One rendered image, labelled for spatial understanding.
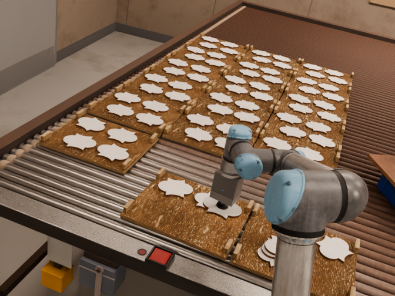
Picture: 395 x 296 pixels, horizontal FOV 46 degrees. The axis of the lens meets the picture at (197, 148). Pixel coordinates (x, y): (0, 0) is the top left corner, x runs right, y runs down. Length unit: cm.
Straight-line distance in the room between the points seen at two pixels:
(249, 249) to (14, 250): 165
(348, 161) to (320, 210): 148
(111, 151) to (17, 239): 117
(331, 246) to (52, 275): 102
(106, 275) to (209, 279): 36
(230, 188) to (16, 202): 77
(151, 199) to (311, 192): 91
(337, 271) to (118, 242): 75
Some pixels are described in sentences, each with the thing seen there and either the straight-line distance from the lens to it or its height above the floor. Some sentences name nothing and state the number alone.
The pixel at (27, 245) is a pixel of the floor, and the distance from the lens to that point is 296.
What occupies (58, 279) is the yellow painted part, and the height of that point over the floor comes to 69.
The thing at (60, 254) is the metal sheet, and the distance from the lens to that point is 175.
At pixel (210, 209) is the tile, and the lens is 157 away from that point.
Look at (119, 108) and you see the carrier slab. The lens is 239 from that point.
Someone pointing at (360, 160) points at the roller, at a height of 91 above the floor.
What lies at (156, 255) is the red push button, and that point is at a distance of 156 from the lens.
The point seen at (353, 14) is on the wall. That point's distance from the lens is 619.
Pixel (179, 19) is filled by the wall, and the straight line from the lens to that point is 650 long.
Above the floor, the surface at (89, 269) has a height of 80.
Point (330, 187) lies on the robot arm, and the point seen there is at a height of 150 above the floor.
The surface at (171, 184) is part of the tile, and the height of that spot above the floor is 95.
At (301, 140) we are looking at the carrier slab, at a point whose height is 94.
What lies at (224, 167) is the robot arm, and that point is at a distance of 148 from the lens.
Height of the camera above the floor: 200
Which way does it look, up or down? 29 degrees down
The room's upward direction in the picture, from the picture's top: 11 degrees clockwise
